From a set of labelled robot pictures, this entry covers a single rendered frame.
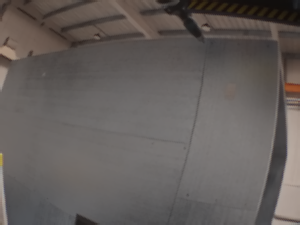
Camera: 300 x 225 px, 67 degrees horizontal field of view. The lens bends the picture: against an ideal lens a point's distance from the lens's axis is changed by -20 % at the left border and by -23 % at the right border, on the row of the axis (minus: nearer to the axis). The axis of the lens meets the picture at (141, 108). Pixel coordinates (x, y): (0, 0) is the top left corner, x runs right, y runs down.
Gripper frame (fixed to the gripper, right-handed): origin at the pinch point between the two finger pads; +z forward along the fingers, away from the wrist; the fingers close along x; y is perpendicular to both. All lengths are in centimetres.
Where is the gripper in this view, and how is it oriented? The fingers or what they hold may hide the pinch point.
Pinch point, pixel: (185, 15)
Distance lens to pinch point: 137.3
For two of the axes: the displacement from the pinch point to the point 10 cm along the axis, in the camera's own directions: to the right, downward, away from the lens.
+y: 2.6, 8.3, -5.0
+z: 5.3, 3.1, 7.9
